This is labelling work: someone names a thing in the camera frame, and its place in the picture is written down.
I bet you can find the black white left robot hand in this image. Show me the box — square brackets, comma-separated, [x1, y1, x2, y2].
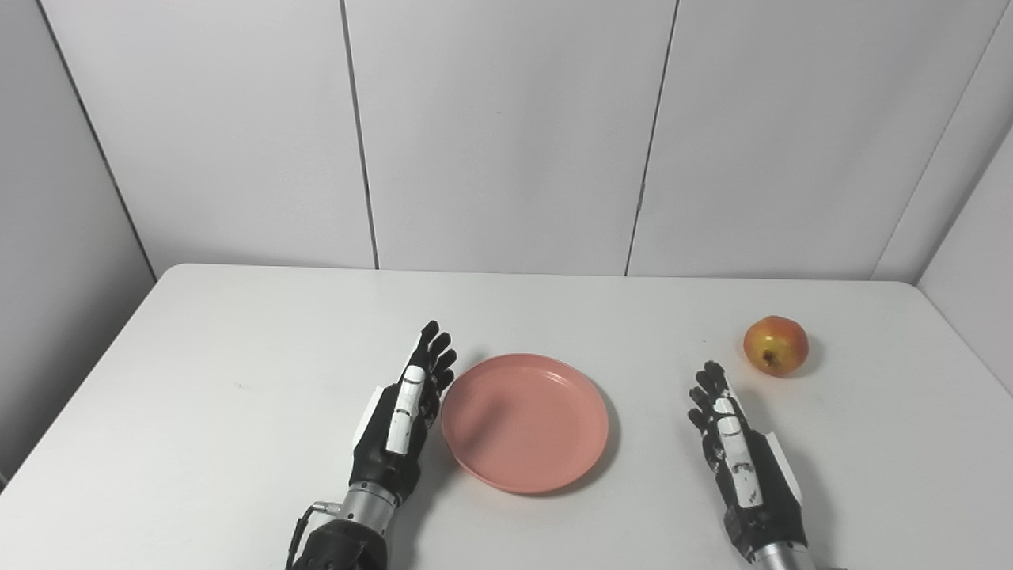
[349, 320, 458, 505]

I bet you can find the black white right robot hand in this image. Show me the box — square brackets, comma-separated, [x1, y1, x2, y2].
[687, 361, 810, 564]

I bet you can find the pink round plate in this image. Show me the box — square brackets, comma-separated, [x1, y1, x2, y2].
[441, 353, 611, 496]

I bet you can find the red yellow pomegranate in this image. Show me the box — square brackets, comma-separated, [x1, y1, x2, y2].
[743, 315, 810, 377]

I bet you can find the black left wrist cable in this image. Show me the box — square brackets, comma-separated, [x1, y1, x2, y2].
[285, 500, 343, 570]

